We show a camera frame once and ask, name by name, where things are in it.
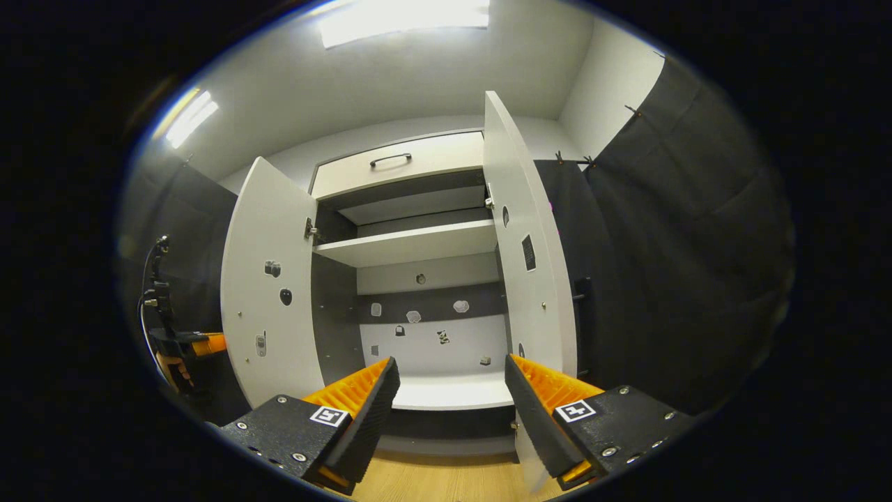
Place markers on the long ceiling light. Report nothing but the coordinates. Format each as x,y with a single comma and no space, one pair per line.
404,17

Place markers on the white cabinet shelf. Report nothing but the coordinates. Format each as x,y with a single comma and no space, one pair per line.
411,244

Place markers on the small ceiling light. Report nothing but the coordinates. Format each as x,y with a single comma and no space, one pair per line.
189,118

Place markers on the white double-door shoe cabinet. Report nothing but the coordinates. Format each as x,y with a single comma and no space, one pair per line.
418,335

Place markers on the black backdrop cloth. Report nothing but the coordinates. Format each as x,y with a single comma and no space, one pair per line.
683,244

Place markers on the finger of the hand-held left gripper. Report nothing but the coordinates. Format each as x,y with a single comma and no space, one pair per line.
212,344

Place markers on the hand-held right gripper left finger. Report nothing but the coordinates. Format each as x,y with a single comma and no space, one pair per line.
366,418

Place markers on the white cabinet door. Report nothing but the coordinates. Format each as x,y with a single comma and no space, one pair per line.
268,230
523,209

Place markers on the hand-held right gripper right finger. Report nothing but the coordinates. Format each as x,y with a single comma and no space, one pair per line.
536,418

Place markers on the white cabinet drawer front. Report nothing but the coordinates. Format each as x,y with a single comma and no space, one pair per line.
432,164

